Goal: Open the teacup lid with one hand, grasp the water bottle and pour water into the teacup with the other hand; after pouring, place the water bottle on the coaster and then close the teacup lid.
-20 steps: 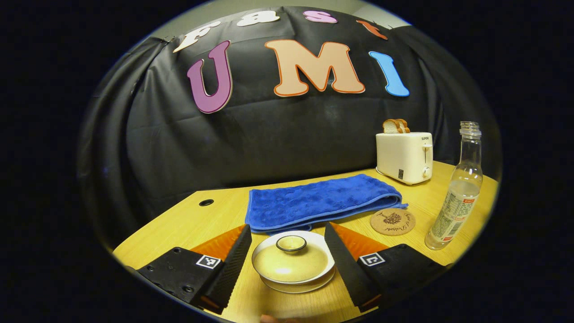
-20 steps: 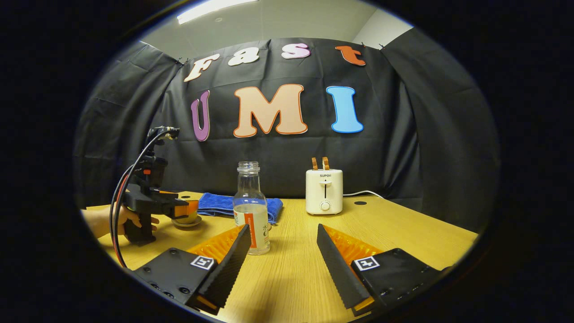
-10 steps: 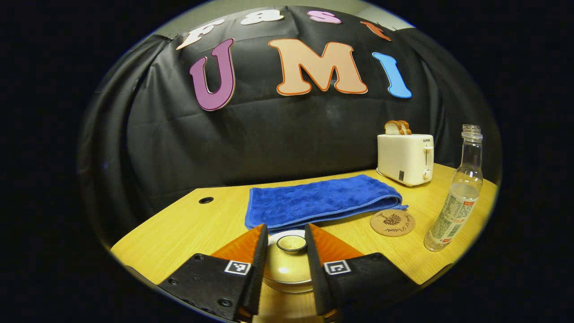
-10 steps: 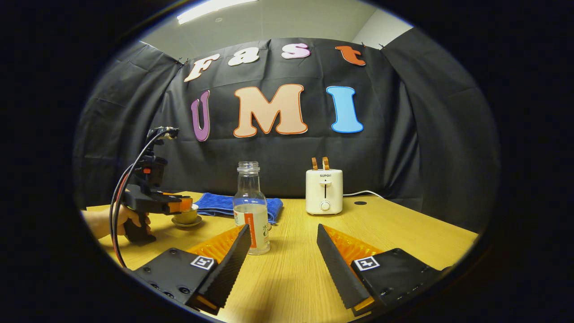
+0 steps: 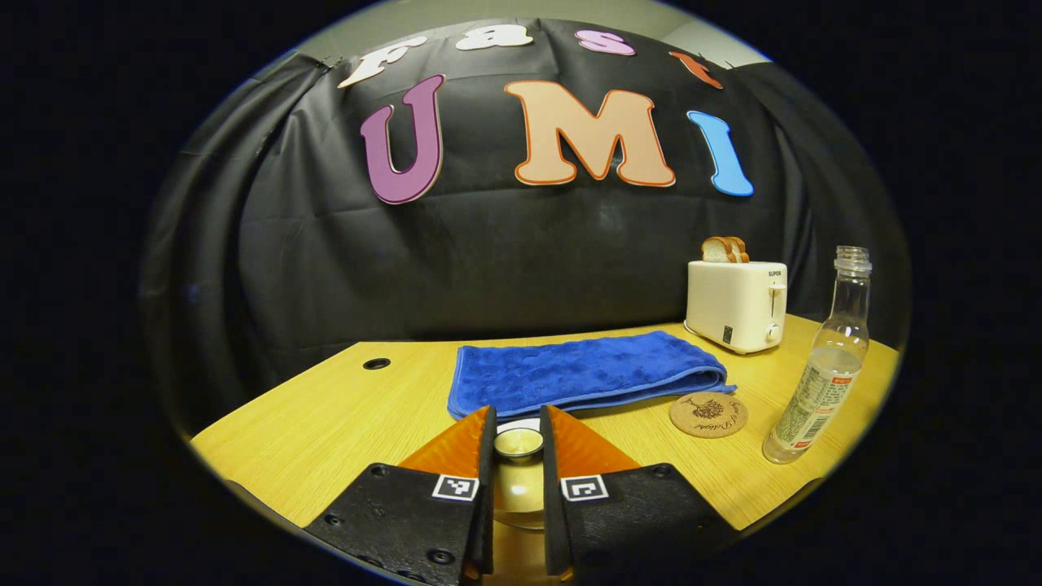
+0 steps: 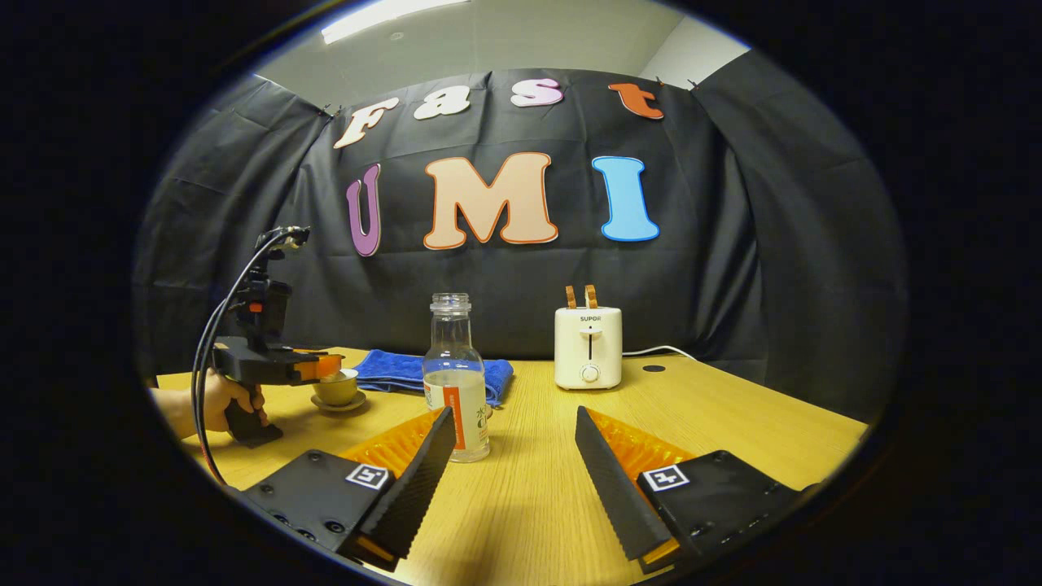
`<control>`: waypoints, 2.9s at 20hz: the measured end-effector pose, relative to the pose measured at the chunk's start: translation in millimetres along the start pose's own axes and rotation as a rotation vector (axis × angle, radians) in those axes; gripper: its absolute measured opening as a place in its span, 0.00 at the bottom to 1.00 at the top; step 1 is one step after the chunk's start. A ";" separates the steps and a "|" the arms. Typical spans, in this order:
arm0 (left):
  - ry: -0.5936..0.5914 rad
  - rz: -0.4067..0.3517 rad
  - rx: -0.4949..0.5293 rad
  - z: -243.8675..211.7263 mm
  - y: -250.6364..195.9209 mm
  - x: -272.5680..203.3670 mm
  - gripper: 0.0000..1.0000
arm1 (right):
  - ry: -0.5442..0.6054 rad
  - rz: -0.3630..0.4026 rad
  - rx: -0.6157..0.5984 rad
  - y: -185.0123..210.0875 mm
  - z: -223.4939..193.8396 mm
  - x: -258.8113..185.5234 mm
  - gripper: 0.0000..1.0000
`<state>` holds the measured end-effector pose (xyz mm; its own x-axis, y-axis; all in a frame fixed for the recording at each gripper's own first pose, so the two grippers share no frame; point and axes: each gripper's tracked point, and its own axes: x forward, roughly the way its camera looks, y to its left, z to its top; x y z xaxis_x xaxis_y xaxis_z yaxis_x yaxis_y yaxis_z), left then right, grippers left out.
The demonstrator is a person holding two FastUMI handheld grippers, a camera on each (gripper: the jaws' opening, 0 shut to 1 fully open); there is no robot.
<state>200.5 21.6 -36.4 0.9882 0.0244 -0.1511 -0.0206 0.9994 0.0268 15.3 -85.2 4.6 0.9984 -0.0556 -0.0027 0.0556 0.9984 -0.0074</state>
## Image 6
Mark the clear water bottle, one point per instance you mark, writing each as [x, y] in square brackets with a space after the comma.
[456, 382]

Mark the blue towel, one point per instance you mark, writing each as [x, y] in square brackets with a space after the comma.
[391, 370]

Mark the black backdrop cloth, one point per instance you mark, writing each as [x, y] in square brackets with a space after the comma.
[733, 244]

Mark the cream ceramic teacup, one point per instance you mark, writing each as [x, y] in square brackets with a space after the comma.
[338, 392]

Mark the cream ceramic saucer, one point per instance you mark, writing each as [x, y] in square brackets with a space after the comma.
[338, 405]

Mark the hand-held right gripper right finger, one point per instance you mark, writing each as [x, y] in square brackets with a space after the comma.
[619, 488]

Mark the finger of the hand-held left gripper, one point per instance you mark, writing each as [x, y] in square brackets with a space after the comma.
[317, 366]

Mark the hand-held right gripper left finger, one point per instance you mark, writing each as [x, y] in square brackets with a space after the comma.
[411, 488]

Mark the white toaster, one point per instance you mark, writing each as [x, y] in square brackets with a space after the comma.
[588, 346]

